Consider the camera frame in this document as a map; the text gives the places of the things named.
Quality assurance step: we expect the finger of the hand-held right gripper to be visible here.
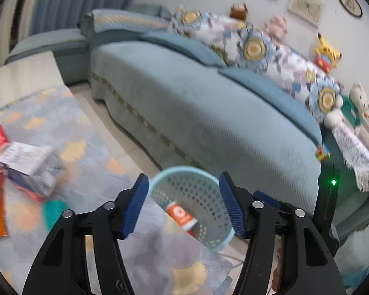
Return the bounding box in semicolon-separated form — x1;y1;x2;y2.
253;191;291;212

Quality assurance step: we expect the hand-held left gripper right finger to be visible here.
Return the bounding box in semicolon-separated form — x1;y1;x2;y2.
219;171;348;295

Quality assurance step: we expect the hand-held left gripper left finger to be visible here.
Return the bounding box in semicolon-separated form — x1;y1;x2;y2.
21;173;150;295

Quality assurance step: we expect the orange and white bottle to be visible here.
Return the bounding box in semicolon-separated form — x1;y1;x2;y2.
165;201;199;237

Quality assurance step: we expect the light blue plastic basket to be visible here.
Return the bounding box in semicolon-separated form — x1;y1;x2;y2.
149;166;236;251

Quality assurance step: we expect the teal plastic wrapper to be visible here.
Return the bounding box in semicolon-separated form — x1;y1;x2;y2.
43;200;68;231

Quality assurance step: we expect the white and blue carton box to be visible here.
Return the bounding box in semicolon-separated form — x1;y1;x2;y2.
0;142;65;199

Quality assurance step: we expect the colourful puzzle cube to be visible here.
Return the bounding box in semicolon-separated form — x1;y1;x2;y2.
315;146;330;162

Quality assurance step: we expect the white lace cloth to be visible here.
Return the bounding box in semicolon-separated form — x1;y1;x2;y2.
331;118;369;192

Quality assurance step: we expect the scale-patterned tablecloth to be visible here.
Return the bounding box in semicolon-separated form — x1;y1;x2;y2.
0;85;234;295

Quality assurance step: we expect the blue sofa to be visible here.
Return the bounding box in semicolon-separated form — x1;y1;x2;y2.
6;4;369;240

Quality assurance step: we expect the blue seat cushion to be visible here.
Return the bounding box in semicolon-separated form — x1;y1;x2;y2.
218;68;323;148
140;31;226;68

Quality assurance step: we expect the white teddy bear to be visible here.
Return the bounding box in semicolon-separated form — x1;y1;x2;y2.
324;81;369;151

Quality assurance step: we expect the yellow mouse plush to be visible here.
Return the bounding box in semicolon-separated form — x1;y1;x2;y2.
314;32;342;73

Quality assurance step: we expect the pink pig plush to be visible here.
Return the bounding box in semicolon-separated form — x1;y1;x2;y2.
264;15;288;42

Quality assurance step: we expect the brown monkey plush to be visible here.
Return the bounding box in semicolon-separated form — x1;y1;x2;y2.
230;2;249;20

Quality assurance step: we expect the white curtain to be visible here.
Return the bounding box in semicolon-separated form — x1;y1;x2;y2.
0;0;34;70

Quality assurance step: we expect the butterfly wall picture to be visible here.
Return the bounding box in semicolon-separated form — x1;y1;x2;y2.
287;0;325;27

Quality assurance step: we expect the round wall picture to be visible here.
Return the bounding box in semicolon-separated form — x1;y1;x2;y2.
338;0;363;18

